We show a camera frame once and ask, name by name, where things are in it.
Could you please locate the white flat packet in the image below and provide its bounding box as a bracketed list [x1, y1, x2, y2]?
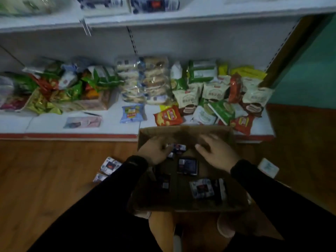
[257, 158, 280, 179]

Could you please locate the green white snack box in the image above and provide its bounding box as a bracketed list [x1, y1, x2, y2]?
[188, 69, 218, 83]
[188, 59, 217, 70]

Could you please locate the light blue snack packet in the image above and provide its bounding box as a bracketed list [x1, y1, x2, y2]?
[120, 103, 146, 124]

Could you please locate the printed paper leaflet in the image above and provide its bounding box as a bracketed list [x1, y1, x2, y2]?
[63, 116, 102, 129]

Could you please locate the pile of white cake packets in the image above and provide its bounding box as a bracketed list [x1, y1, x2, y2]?
[171, 61, 275, 126]

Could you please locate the pile of mixed colourful snack packets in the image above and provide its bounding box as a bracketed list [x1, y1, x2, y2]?
[0, 57, 124, 115]

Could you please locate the blue white pack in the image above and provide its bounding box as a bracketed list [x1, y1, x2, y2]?
[74, 0, 131, 16]

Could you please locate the clear price tag holder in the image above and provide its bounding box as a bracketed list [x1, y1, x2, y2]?
[79, 18, 92, 37]

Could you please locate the pale green bag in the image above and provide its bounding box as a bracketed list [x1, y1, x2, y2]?
[0, 0, 57, 16]

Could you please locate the blue white packet with red label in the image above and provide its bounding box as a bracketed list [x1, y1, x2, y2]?
[130, 0, 180, 14]

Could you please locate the dark square snack packet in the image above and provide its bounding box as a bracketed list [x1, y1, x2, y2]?
[177, 157, 198, 177]

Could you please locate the yellow snack packet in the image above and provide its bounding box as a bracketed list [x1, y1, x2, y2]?
[230, 65, 268, 81]

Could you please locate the person's right hand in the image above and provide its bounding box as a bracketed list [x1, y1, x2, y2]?
[194, 133, 241, 173]

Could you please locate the pile of clear-wrapped sandwich breads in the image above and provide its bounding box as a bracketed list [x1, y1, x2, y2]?
[115, 56, 171, 105]

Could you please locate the person's right slipper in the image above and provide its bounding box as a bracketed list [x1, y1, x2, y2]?
[217, 213, 237, 239]

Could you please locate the orange red snack packet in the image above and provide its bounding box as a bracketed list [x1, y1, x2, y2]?
[230, 114, 254, 136]
[153, 105, 184, 127]

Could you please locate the person's left slipper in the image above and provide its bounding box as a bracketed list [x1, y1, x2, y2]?
[133, 210, 152, 220]

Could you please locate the brown cardboard tray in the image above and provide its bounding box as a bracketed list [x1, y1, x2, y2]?
[51, 90, 113, 112]

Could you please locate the small green snack packet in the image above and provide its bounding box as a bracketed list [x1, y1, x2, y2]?
[171, 78, 188, 91]

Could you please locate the brown cardboard box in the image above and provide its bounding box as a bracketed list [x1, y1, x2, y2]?
[127, 125, 249, 213]

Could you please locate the person's right forearm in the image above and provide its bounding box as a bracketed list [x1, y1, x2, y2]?
[223, 159, 336, 252]

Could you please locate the green flat snack packet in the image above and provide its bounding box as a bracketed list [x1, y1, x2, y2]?
[208, 100, 236, 126]

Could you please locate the person's left hand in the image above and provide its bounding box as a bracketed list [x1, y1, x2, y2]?
[136, 136, 174, 166]

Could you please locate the person's slipper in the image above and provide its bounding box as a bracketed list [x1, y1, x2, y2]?
[133, 210, 152, 220]
[217, 213, 237, 239]

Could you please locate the white metal shelf unit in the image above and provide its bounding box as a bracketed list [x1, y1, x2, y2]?
[0, 0, 336, 142]

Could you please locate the person's left forearm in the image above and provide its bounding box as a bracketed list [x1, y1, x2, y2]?
[27, 155, 163, 252]

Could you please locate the tall red snack packet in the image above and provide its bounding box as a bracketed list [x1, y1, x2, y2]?
[228, 73, 242, 104]

